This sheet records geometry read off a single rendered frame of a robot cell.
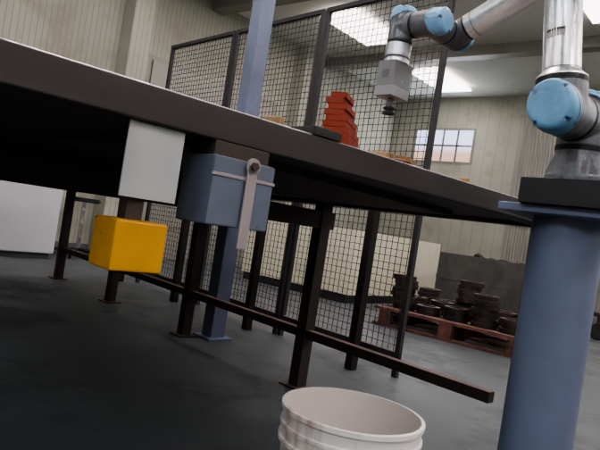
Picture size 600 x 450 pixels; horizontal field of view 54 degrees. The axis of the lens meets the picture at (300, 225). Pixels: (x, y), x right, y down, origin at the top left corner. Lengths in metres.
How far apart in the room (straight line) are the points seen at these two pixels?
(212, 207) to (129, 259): 0.17
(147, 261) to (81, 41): 6.94
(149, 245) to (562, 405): 1.06
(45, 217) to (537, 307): 5.66
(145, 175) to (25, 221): 5.59
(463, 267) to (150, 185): 5.85
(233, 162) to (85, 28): 6.90
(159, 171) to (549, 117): 0.90
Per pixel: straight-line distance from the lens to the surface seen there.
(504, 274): 6.58
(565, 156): 1.59
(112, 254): 0.93
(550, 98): 1.48
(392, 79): 1.77
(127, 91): 0.95
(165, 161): 0.99
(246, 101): 3.54
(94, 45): 7.90
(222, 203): 1.02
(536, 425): 1.58
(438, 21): 1.75
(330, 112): 2.48
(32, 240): 6.59
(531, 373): 1.56
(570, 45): 1.54
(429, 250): 7.79
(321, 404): 1.42
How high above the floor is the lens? 0.73
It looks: level
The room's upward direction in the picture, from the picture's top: 9 degrees clockwise
